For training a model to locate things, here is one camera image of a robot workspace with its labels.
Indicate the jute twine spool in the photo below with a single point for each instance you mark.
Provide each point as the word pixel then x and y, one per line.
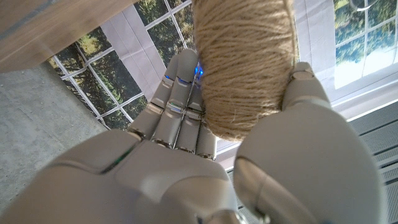
pixel 245 62

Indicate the printed forest window backdrop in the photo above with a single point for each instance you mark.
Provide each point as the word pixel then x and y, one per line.
pixel 124 46

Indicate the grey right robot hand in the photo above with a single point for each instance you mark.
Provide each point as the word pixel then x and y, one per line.
pixel 155 180

